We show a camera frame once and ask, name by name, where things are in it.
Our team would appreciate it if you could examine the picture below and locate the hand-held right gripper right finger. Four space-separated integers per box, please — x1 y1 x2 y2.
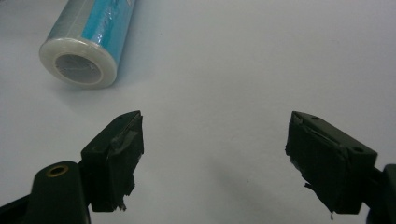
284 110 379 220

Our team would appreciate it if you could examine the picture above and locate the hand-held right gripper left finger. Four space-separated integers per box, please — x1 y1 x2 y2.
79 109 145 213

